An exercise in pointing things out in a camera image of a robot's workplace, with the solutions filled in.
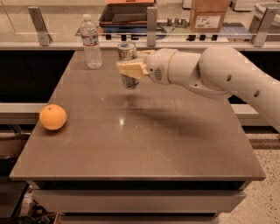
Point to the table drawer cabinet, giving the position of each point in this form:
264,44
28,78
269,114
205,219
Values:
138,206

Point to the clear plastic water bottle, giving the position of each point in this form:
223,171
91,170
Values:
90,41

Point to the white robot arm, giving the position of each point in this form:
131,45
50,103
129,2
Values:
217,72

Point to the silver redbull can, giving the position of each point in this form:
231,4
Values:
127,51

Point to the cardboard box with label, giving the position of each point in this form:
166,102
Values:
208,15

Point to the grey open tray box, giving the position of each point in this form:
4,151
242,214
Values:
126,12

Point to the middle metal railing post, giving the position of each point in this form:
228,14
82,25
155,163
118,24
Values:
151,26

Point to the right metal railing post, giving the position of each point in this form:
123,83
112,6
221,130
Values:
266,31

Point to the orange fruit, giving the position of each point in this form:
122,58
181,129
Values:
52,117

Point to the left metal railing post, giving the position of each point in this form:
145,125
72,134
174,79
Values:
44,37

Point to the metal railing post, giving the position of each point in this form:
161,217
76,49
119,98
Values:
151,26
44,37
266,31

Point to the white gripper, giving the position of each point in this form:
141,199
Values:
157,66

